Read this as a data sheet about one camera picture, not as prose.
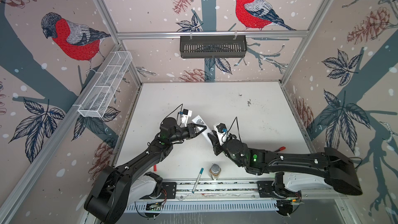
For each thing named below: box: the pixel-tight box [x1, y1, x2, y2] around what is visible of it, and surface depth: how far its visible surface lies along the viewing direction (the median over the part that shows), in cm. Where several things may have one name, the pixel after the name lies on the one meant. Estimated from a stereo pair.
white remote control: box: [191, 114, 213, 147], surface depth 76 cm
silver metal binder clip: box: [209, 163, 222, 180], surface depth 72 cm
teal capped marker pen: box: [191, 167, 205, 194], surface depth 78 cm
